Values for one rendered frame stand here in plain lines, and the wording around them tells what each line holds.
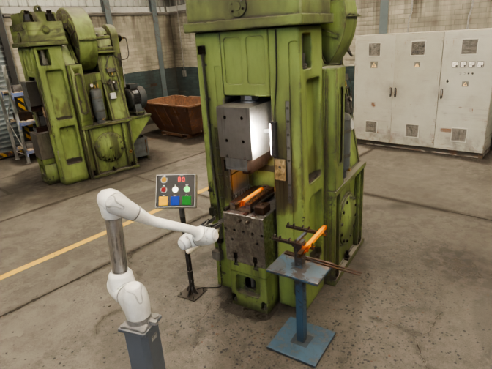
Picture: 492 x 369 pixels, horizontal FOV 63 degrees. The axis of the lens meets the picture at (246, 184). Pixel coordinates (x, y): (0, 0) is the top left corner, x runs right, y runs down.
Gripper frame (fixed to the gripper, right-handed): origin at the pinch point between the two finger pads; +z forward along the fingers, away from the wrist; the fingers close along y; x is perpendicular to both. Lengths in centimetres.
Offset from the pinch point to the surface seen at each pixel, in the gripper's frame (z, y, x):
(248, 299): 30, 3, -89
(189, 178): 29, -47, 17
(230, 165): 35.0, -8.5, 30.9
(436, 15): 632, 54, 135
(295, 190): 50, 40, 11
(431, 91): 566, 66, 11
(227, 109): 35, -7, 75
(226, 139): 35, -10, 51
